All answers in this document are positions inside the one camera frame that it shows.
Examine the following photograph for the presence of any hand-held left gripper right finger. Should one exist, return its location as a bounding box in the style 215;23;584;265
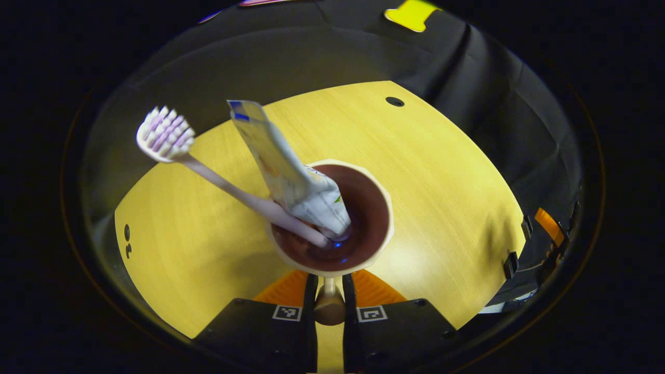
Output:
342;270;458;374

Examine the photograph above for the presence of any white toothpaste tube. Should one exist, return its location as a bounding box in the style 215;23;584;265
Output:
227;100;352;241

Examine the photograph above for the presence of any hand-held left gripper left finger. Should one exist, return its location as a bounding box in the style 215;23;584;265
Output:
195;270;318;374

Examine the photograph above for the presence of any white toothbrush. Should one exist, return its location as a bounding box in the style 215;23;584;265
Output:
136;106;333;249

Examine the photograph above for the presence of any black backdrop cloth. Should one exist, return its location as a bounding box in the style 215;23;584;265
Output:
83;0;585;250

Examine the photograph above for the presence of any beige cup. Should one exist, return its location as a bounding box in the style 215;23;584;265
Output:
265;159;394;326

